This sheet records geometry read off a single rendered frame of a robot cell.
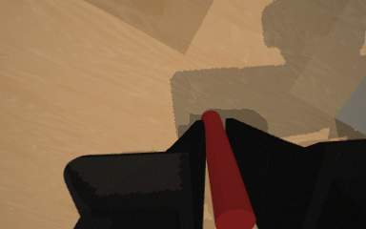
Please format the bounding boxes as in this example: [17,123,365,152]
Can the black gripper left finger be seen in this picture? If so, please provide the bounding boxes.
[63,120,206,229]

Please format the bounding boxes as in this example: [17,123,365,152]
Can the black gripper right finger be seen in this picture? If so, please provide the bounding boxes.
[225,118,366,229]

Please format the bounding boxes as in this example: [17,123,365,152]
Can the red peg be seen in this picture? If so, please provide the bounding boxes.
[201,111,256,229]

